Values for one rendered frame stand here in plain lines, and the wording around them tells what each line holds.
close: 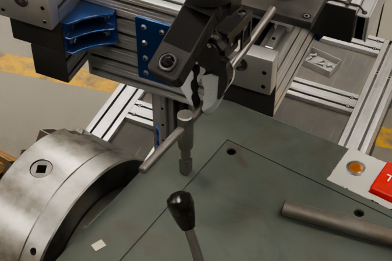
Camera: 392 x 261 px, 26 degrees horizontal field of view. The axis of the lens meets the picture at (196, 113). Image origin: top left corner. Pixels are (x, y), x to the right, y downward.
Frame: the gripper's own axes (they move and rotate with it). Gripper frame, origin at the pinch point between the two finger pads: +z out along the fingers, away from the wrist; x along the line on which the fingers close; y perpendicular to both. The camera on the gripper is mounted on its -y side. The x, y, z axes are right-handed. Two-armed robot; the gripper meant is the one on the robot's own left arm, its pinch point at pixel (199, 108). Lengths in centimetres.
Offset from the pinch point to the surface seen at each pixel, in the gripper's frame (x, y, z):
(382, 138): 14, 140, 135
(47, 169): 18.1, -13.0, 11.8
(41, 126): 119, 77, 135
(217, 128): 0.9, 6.3, 9.8
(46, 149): 20.8, -10.2, 11.7
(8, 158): 49, 5, 45
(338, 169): -18.1, 9.0, 9.7
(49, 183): 16.1, -14.8, 11.9
